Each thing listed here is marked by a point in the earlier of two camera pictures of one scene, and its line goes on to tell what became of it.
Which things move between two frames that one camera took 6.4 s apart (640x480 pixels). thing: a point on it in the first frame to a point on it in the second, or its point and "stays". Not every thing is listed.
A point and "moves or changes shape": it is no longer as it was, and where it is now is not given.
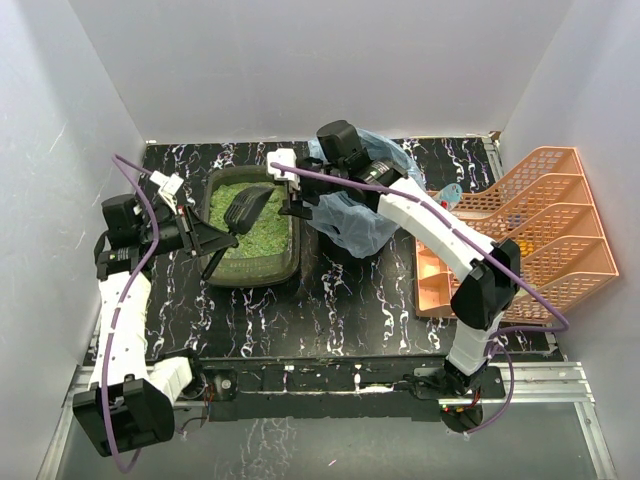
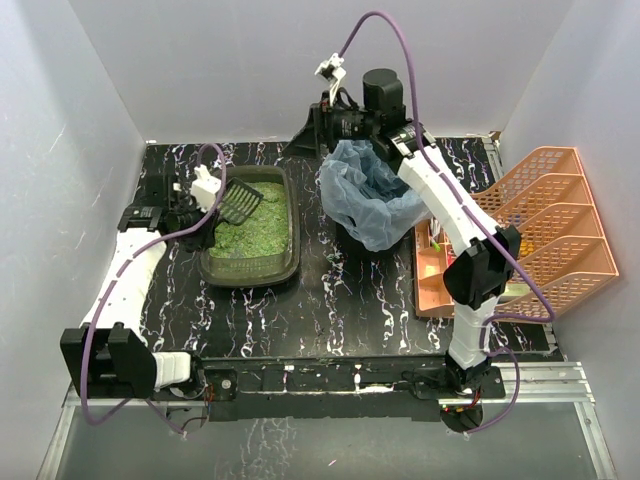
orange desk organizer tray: (435, 283) stays
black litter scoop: (240, 215) moves or changes shape
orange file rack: (547, 205) stays
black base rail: (365, 388) stays
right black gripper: (300, 189) to (318, 128)
